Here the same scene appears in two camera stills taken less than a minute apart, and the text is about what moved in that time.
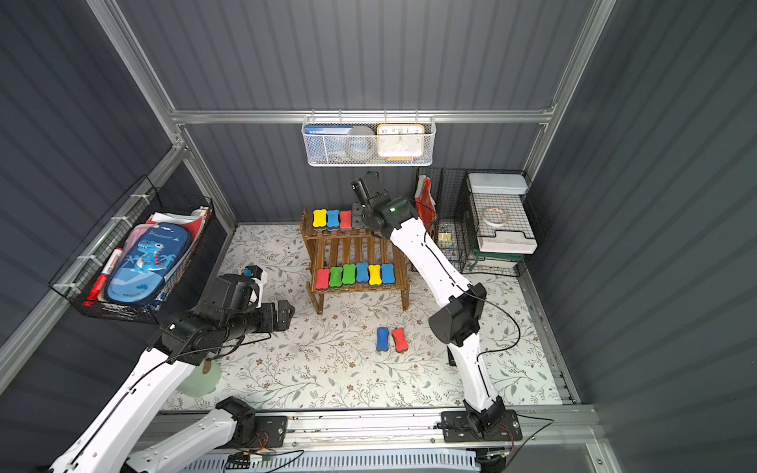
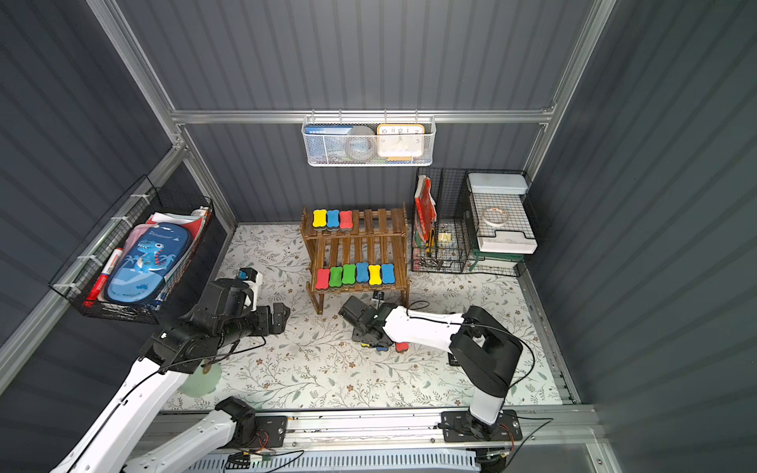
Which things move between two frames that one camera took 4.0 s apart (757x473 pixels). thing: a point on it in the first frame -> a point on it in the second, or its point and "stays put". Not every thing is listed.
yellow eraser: (319, 218) stays put
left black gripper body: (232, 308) stays put
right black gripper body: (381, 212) -> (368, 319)
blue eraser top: (333, 218) stays put
